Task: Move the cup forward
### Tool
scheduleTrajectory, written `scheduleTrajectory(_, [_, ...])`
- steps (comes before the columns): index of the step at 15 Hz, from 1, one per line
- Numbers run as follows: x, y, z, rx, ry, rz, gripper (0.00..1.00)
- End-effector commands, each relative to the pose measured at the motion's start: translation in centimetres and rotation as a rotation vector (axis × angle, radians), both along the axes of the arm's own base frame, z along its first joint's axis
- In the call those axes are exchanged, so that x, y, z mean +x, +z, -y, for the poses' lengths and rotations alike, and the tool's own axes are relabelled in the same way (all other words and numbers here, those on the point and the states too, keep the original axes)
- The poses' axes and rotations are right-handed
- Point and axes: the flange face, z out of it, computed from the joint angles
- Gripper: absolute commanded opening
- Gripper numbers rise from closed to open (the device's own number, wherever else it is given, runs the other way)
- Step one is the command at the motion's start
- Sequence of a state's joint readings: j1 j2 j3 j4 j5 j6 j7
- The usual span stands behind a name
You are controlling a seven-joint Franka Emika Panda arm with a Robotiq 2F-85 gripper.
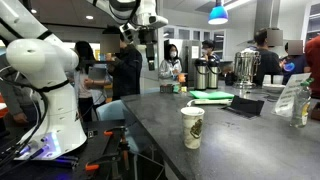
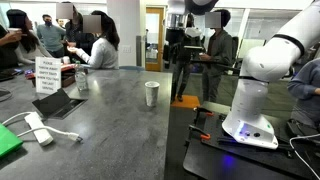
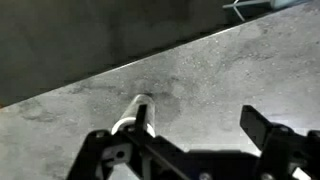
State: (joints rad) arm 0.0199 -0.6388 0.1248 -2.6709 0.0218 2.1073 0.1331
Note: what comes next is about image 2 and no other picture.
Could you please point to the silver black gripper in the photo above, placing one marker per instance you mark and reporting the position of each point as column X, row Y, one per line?
column 176, row 15

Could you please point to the white paper cup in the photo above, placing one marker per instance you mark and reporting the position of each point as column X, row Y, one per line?
column 152, row 88

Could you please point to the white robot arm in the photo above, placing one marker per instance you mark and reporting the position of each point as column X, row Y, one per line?
column 262, row 65

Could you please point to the wooden door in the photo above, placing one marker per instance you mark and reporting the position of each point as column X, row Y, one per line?
column 154, row 39

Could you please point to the person in black clothes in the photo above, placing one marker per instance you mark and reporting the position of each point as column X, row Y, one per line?
column 181, row 56

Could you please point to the person in grey jacket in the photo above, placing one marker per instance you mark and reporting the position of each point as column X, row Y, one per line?
column 219, row 51

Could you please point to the person in white sweater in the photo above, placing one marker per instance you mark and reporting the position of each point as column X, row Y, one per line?
column 104, row 52

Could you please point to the orange floor mat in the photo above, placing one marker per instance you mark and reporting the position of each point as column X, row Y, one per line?
column 189, row 101

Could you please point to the person in dark jacket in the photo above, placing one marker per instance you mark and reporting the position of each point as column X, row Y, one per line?
column 75, row 37

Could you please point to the orange black clamp rear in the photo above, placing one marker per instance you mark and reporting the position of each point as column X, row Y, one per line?
column 198, row 110

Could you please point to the orange black clamp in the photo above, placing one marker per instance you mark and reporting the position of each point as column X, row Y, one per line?
column 203, row 135
column 198, row 110

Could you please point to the clear plastic water bottle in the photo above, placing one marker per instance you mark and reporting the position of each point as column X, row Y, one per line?
column 80, row 77

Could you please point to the dark red tray box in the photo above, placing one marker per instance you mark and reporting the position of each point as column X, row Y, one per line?
column 67, row 75

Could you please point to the orange black clamp front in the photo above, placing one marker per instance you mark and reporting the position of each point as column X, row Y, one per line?
column 203, row 135

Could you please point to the person in teal shirt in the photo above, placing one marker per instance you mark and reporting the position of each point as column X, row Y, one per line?
column 51, row 36

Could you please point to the white printed sign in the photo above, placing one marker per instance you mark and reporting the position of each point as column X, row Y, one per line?
column 47, row 75

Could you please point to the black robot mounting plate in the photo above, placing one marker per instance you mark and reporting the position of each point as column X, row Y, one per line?
column 222, row 157

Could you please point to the black table outlet hatch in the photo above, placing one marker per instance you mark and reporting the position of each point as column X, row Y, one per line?
column 57, row 105

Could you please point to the person with long dark hair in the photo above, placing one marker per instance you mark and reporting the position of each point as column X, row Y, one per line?
column 30, row 46

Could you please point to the person in blue-grey sweater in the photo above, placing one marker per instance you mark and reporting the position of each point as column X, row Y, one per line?
column 305, row 87

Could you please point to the white power strip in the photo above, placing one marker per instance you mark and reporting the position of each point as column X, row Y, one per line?
column 35, row 123

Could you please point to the green flat folder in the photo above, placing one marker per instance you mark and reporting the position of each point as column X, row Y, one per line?
column 8, row 141

